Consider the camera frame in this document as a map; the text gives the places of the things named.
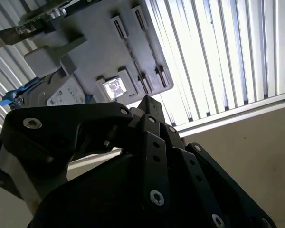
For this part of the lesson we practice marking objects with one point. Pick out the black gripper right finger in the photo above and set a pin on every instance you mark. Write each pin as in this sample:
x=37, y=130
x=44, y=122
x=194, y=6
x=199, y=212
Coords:
x=205, y=192

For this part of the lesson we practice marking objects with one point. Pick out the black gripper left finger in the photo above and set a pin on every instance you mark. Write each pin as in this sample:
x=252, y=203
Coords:
x=61, y=123

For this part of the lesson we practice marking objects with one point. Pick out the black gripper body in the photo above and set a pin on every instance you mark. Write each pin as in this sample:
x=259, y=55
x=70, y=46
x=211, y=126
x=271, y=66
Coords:
x=97, y=202

